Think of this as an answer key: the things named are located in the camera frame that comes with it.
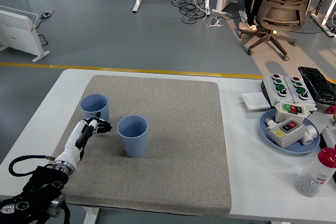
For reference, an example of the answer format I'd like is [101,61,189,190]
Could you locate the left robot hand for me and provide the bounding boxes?
[54,112,113,169]

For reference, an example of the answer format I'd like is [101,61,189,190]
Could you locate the blue ribbed plastic cup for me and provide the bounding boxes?
[79,93,110,122]
[117,115,149,158]

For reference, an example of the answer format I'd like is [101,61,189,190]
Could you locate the white table leg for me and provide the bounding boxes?
[83,206,100,224]

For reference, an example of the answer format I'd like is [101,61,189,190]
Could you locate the grey-brown mat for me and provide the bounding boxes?
[36,74,232,216]

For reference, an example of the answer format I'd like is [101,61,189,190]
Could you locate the wide white panel heater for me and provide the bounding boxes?
[0,5,50,63]

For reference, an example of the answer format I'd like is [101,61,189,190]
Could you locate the grey floor power strip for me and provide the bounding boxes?
[39,10,56,19]

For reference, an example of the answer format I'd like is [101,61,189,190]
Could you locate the blue plate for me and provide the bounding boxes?
[259,108,321,155]

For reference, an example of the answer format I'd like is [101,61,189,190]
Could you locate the grey four-button control box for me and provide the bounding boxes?
[284,76,317,111]
[263,73,295,107]

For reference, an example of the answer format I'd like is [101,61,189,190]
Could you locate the white pipe fitting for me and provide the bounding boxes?
[300,124,318,146]

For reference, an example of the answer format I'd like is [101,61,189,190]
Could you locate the red-capped clear bottle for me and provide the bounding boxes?
[294,146,336,198]

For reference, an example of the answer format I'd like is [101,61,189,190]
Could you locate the beige office chair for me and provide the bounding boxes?
[240,0,329,62]

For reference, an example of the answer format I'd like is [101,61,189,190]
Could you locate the white floor cable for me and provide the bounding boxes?
[167,0,226,28]

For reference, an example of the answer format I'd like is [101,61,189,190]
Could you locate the white wall switch plate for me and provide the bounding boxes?
[241,92,271,111]

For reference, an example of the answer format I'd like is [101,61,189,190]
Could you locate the white green-red switch box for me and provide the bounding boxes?
[275,101,311,124]

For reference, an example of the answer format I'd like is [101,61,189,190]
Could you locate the grey red-black switch box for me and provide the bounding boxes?
[265,117,307,148]

